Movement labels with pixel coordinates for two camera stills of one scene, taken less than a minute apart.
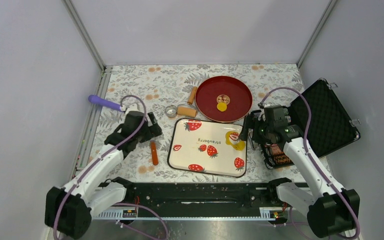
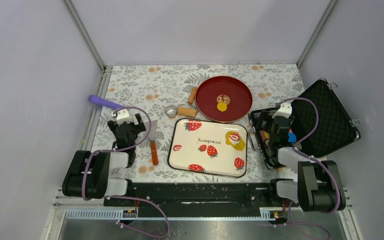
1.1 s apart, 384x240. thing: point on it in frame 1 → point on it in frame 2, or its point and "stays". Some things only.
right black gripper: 252,122 → 291,120
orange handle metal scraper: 154,152 stays
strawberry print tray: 207,146 stays
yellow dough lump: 221,106 stays
